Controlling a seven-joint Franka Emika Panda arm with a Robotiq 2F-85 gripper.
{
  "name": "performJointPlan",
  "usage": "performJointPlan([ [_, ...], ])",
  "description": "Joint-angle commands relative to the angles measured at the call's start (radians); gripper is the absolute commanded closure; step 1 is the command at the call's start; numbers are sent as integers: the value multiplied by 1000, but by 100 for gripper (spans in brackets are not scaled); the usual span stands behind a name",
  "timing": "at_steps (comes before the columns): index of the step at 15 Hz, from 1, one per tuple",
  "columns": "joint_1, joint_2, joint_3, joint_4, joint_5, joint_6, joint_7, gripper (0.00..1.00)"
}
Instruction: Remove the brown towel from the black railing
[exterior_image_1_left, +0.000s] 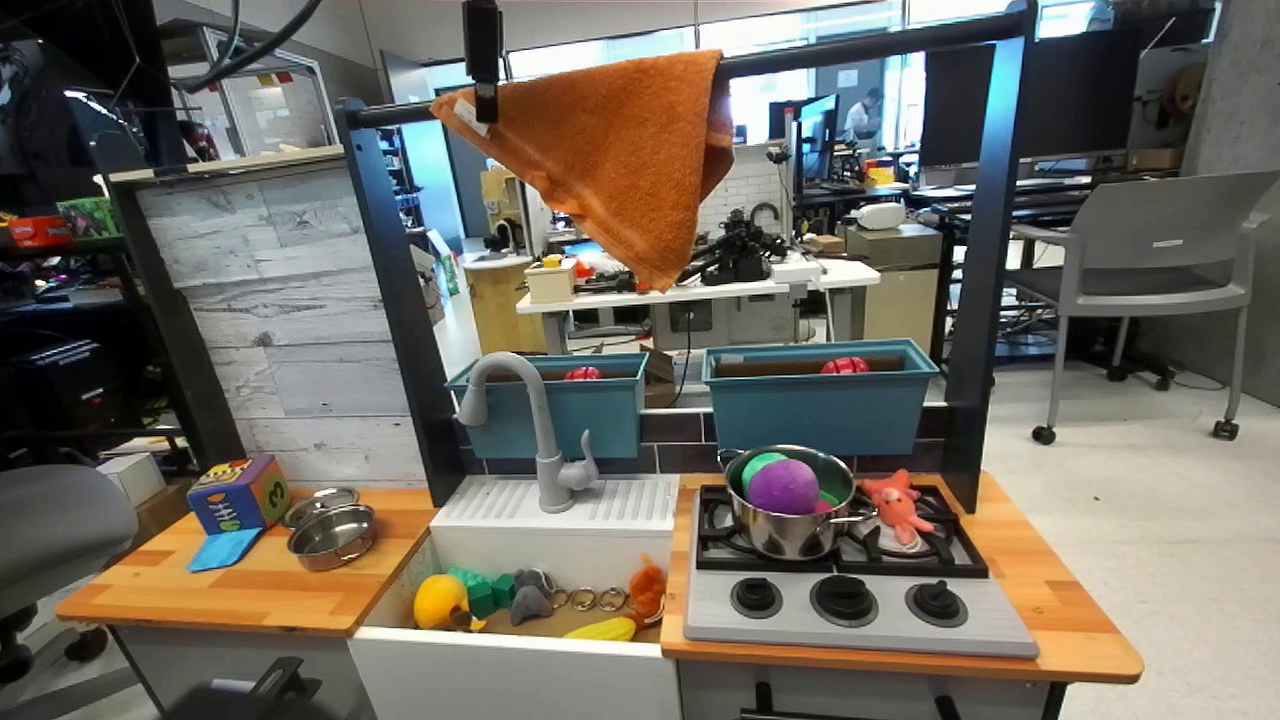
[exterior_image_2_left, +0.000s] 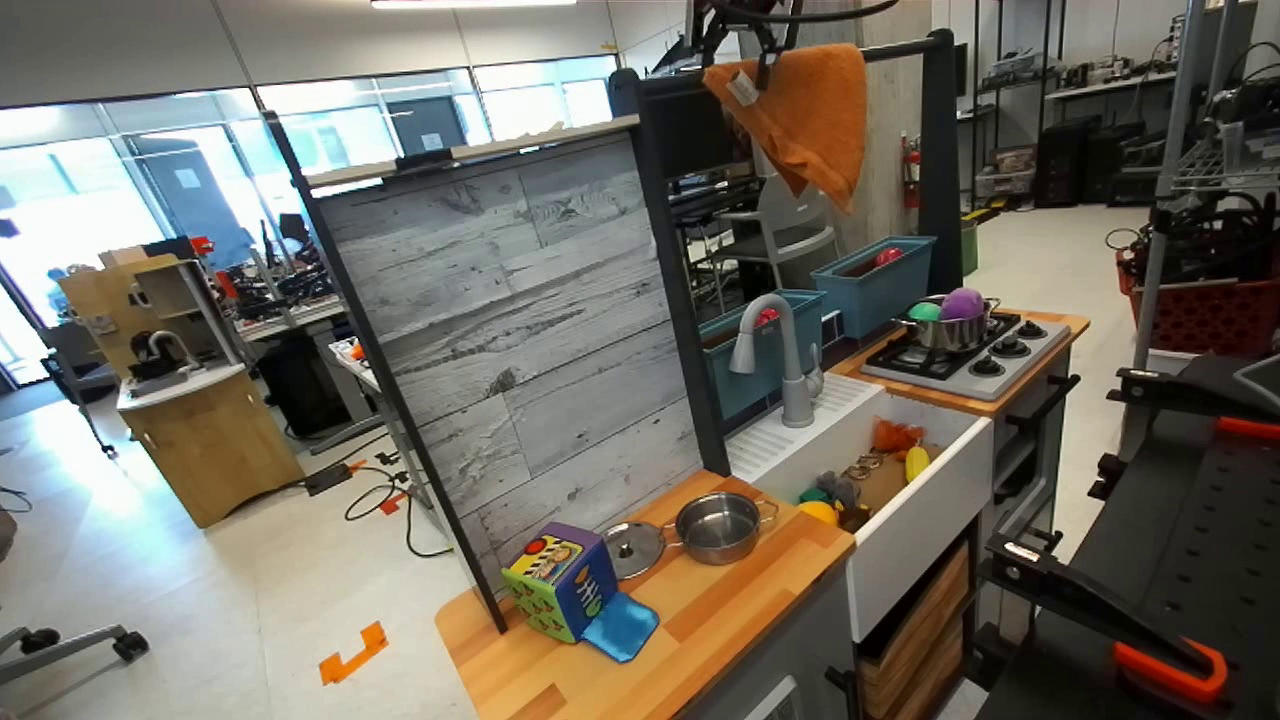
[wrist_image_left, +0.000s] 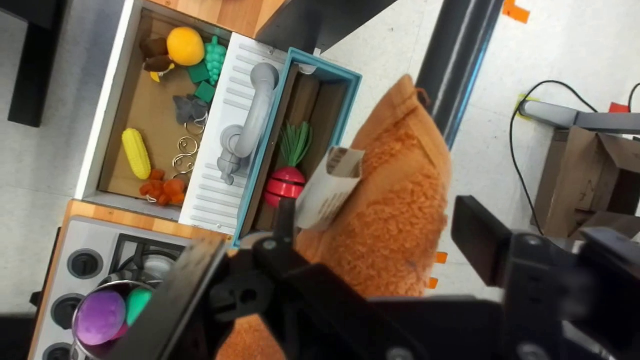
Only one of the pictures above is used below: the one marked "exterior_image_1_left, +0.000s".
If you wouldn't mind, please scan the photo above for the orange brown towel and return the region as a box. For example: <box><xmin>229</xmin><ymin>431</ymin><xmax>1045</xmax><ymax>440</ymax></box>
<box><xmin>429</xmin><ymin>49</ymin><xmax>739</xmax><ymax>298</ymax></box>

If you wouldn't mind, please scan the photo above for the clear plastic storage box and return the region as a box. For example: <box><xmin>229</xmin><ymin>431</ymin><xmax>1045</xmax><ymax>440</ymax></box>
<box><xmin>160</xmin><ymin>16</ymin><xmax>344</xmax><ymax>168</ymax></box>

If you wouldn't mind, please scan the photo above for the small white box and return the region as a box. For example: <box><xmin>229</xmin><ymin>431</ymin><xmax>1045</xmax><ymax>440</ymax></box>
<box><xmin>520</xmin><ymin>255</ymin><xmax>580</xmax><ymax>310</ymax></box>

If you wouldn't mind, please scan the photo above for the yellow cabinet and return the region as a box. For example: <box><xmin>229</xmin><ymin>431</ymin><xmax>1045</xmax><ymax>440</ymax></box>
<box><xmin>461</xmin><ymin>251</ymin><xmax>551</xmax><ymax>362</ymax></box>

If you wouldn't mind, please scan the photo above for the wooden shelf board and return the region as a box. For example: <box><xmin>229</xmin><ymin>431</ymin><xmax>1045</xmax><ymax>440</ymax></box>
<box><xmin>104</xmin><ymin>141</ymin><xmax>353</xmax><ymax>194</ymax></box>

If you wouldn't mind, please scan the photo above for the black tangled device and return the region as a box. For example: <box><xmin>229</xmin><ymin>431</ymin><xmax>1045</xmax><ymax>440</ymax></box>
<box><xmin>679</xmin><ymin>202</ymin><xmax>791</xmax><ymax>287</ymax></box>

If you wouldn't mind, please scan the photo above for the marble pattern panel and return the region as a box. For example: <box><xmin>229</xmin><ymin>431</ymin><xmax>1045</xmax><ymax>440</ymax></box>
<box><xmin>131</xmin><ymin>155</ymin><xmax>432</xmax><ymax>492</ymax></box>

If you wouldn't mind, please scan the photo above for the white table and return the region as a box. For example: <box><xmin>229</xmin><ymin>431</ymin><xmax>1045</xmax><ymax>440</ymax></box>
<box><xmin>518</xmin><ymin>255</ymin><xmax>887</xmax><ymax>365</ymax></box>

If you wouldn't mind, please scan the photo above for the small teal bin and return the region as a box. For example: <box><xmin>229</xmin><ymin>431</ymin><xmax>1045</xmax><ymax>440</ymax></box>
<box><xmin>451</xmin><ymin>348</ymin><xmax>654</xmax><ymax>470</ymax></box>

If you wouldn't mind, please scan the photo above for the gray toy faucet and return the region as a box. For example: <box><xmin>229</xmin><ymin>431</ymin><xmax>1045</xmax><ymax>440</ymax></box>
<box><xmin>458</xmin><ymin>348</ymin><xmax>608</xmax><ymax>517</ymax></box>

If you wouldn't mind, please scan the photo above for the cardboard box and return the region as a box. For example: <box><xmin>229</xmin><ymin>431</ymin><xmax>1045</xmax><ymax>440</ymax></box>
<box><xmin>840</xmin><ymin>217</ymin><xmax>946</xmax><ymax>272</ymax></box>

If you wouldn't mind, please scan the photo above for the white toy sink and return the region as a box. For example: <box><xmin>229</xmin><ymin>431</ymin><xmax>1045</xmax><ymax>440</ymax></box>
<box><xmin>349</xmin><ymin>472</ymin><xmax>688</xmax><ymax>720</ymax></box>

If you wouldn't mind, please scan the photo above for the large teal bin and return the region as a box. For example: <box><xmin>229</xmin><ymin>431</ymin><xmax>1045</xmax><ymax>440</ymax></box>
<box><xmin>700</xmin><ymin>336</ymin><xmax>946</xmax><ymax>459</ymax></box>

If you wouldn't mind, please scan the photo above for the green ball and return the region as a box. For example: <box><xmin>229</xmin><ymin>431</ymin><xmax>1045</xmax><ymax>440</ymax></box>
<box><xmin>738</xmin><ymin>450</ymin><xmax>791</xmax><ymax>492</ymax></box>

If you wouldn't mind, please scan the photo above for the small steel bowl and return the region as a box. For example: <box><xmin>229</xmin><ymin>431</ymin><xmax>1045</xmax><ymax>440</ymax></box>
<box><xmin>280</xmin><ymin>485</ymin><xmax>381</xmax><ymax>577</ymax></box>

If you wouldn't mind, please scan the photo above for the colorful toy cube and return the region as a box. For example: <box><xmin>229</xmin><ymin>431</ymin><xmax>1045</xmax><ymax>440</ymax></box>
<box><xmin>184</xmin><ymin>454</ymin><xmax>291</xmax><ymax>539</ymax></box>

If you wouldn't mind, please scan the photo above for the purple ball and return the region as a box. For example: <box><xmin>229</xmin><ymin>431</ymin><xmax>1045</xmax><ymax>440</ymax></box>
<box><xmin>743</xmin><ymin>455</ymin><xmax>824</xmax><ymax>522</ymax></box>

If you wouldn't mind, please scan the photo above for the green plush toy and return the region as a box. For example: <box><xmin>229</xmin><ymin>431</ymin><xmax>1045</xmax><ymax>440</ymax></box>
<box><xmin>446</xmin><ymin>565</ymin><xmax>520</xmax><ymax>619</ymax></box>

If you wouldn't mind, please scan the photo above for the gray plush toy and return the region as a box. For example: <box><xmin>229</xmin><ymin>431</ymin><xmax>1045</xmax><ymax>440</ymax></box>
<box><xmin>503</xmin><ymin>569</ymin><xmax>555</xmax><ymax>630</ymax></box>

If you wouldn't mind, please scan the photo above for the yellow round toy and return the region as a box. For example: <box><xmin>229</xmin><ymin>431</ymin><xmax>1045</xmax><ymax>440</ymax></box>
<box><xmin>408</xmin><ymin>571</ymin><xmax>473</xmax><ymax>631</ymax></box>

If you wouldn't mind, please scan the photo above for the orange plush toy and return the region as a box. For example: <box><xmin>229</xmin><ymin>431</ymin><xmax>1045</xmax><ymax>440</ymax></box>
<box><xmin>625</xmin><ymin>555</ymin><xmax>674</xmax><ymax>631</ymax></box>

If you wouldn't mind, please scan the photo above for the black monitor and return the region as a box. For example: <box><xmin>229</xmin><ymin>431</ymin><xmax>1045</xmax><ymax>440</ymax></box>
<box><xmin>918</xmin><ymin>32</ymin><xmax>1135</xmax><ymax>173</ymax></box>

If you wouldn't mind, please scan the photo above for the steel cooking pot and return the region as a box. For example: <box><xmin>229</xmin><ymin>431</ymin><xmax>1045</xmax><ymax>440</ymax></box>
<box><xmin>717</xmin><ymin>440</ymin><xmax>886</xmax><ymax>565</ymax></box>

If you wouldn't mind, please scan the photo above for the wooden toy kitchen counter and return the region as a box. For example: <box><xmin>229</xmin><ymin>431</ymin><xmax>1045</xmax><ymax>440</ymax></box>
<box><xmin>54</xmin><ymin>470</ymin><xmax>1150</xmax><ymax>720</ymax></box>

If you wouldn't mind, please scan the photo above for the yellow toy banana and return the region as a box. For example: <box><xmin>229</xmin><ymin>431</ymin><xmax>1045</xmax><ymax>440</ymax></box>
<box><xmin>560</xmin><ymin>613</ymin><xmax>640</xmax><ymax>645</ymax></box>

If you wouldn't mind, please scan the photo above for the black stove knob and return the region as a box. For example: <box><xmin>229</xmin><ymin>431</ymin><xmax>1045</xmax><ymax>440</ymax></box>
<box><xmin>730</xmin><ymin>571</ymin><xmax>788</xmax><ymax>619</ymax></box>
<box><xmin>810</xmin><ymin>571</ymin><xmax>886</xmax><ymax>630</ymax></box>
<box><xmin>905</xmin><ymin>577</ymin><xmax>974</xmax><ymax>631</ymax></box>

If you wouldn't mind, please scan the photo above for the orange toy lobster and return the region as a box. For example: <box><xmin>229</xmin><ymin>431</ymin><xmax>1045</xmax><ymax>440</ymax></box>
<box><xmin>852</xmin><ymin>470</ymin><xmax>946</xmax><ymax>552</ymax></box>

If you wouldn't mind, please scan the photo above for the gray office chair seat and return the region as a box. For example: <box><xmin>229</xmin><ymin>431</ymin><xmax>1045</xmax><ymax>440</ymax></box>
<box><xmin>0</xmin><ymin>459</ymin><xmax>141</xmax><ymax>673</ymax></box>

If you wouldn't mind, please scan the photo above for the black burner grate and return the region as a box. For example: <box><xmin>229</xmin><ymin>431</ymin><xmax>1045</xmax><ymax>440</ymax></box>
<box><xmin>693</xmin><ymin>480</ymin><xmax>993</xmax><ymax>582</ymax></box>

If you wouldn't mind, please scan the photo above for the gray toy cooktop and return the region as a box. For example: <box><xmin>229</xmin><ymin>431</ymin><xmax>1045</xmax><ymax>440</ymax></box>
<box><xmin>679</xmin><ymin>476</ymin><xmax>1045</xmax><ymax>665</ymax></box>

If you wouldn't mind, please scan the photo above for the gray plastic chair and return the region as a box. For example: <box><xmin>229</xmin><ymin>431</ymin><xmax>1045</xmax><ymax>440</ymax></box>
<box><xmin>1012</xmin><ymin>168</ymin><xmax>1280</xmax><ymax>450</ymax></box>

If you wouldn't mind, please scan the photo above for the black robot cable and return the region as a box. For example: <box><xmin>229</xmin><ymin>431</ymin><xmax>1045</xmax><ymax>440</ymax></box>
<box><xmin>168</xmin><ymin>0</ymin><xmax>328</xmax><ymax>97</ymax></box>

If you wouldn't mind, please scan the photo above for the black railing frame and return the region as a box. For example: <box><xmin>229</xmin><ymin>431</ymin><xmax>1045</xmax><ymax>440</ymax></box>
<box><xmin>335</xmin><ymin>0</ymin><xmax>1040</xmax><ymax>517</ymax></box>

